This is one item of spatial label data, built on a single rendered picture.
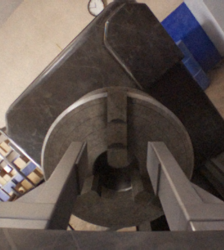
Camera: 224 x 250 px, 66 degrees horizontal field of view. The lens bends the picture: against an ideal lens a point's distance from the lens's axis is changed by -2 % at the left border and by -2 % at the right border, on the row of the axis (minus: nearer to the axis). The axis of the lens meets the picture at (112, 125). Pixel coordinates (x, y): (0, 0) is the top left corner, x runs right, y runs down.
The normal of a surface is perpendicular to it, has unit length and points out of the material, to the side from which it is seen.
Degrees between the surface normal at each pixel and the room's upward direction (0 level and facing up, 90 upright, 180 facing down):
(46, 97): 90
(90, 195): 90
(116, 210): 90
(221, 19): 90
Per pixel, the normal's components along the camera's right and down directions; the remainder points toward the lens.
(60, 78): -0.02, 0.29
